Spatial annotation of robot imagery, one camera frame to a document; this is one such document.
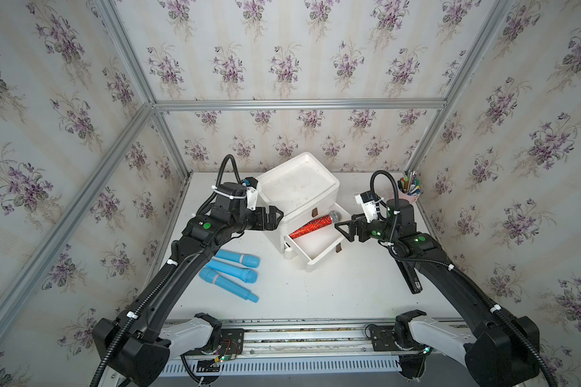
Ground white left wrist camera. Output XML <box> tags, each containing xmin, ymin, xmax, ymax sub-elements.
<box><xmin>243</xmin><ymin>177</ymin><xmax>259</xmax><ymax>211</ymax></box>

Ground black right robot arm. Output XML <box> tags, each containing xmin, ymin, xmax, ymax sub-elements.
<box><xmin>335</xmin><ymin>170</ymin><xmax>558</xmax><ymax>386</ymax></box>

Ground pink metal pen bucket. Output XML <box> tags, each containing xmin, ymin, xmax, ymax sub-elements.
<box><xmin>398</xmin><ymin>187</ymin><xmax>421</xmax><ymax>204</ymax></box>

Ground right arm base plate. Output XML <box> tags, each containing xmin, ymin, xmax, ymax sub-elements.
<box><xmin>364</xmin><ymin>324</ymin><xmax>433</xmax><ymax>356</ymax></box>

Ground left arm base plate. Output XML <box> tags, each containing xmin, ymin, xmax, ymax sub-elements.
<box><xmin>190</xmin><ymin>328</ymin><xmax>245</xmax><ymax>357</ymax></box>

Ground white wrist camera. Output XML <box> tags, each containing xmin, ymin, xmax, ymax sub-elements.
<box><xmin>243</xmin><ymin>177</ymin><xmax>259</xmax><ymax>211</ymax></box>
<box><xmin>355</xmin><ymin>190</ymin><xmax>387</xmax><ymax>223</ymax></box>

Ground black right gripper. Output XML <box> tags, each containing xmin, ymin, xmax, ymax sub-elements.
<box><xmin>336</xmin><ymin>210</ymin><xmax>401</xmax><ymax>245</ymax></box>

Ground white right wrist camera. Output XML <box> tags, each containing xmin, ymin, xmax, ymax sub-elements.
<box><xmin>355</xmin><ymin>190</ymin><xmax>387</xmax><ymax>223</ymax></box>

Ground aluminium mounting rail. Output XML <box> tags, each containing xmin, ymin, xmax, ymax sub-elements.
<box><xmin>158</xmin><ymin>315</ymin><xmax>477</xmax><ymax>361</ymax></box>

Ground white plastic drawer cabinet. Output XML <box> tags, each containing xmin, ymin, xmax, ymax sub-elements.
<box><xmin>257</xmin><ymin>153</ymin><xmax>340</xmax><ymax>253</ymax></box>

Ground blue toy microphone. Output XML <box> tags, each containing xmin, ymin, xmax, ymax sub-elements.
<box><xmin>199</xmin><ymin>267</ymin><xmax>259</xmax><ymax>303</ymax></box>
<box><xmin>216</xmin><ymin>250</ymin><xmax>261</xmax><ymax>269</ymax></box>
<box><xmin>206</xmin><ymin>261</ymin><xmax>258</xmax><ymax>284</ymax></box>

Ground white drawer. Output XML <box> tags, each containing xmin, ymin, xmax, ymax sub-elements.
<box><xmin>283</xmin><ymin>203</ymin><xmax>350</xmax><ymax>273</ymax></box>

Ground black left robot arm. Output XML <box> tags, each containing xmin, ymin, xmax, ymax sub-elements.
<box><xmin>90</xmin><ymin>154</ymin><xmax>284</xmax><ymax>386</ymax></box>

